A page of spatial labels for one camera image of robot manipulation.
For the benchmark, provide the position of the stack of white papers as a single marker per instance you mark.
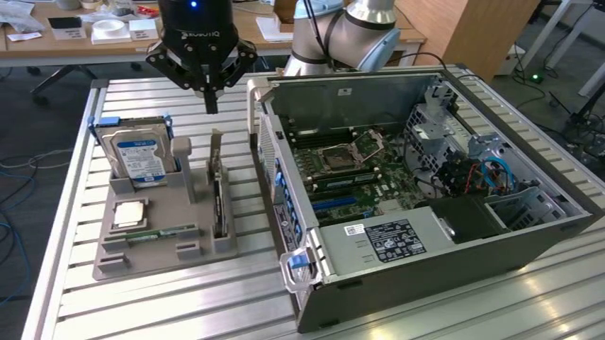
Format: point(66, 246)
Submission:
point(274, 32)

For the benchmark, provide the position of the brown cardboard box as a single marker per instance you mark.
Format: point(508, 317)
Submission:
point(284, 10)

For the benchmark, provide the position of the grey plastic parts rack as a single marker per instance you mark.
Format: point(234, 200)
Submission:
point(166, 209)

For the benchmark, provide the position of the white frame table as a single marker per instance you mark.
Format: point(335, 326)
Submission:
point(544, 33)

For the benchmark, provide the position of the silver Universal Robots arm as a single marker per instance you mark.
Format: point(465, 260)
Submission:
point(364, 32)

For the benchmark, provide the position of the perforated metal disk bay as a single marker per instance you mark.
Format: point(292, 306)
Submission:
point(432, 141)

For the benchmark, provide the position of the open grey PC case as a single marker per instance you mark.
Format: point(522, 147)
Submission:
point(425, 280)

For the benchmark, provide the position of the red and white card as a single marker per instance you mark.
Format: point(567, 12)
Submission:
point(23, 36)

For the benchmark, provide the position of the wooden cabinet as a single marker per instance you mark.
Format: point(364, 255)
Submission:
point(477, 32)

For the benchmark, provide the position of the hard disk with blue bracket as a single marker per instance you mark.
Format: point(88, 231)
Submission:
point(137, 156)

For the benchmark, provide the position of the RAM stick with white label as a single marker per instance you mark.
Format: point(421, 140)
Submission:
point(345, 180)

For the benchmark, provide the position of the white box with red dot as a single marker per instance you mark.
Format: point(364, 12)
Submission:
point(515, 60)

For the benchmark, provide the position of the graphics card with metal bracket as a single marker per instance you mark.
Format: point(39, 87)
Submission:
point(218, 198)

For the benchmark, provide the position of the metal socket cover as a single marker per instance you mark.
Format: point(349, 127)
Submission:
point(369, 143)

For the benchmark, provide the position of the white labelled box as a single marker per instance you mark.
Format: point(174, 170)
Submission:
point(142, 30)

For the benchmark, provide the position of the silver CPU chip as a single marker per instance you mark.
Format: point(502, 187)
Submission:
point(129, 214)

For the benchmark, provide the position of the black device with green light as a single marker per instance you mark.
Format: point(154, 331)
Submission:
point(536, 76)

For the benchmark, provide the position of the black and white label box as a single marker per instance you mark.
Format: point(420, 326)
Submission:
point(66, 26)

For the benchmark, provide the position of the loose green RAM stick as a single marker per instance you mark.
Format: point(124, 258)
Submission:
point(157, 233)

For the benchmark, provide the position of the wooden office desk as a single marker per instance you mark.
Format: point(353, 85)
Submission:
point(47, 47)

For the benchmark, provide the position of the small red parts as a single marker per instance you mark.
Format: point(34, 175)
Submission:
point(148, 12)

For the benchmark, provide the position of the black office chair base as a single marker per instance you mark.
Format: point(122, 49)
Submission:
point(57, 74)

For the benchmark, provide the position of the green motherboard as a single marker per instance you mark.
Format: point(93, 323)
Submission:
point(392, 184)

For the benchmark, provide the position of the silver metal drive cage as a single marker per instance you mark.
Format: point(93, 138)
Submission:
point(530, 209)

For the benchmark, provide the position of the clear plastic bag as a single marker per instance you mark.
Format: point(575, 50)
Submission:
point(19, 17)

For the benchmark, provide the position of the grey power supply unit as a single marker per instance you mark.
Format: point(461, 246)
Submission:
point(351, 248)

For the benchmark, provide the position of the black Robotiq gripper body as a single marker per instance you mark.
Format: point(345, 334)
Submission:
point(198, 32)

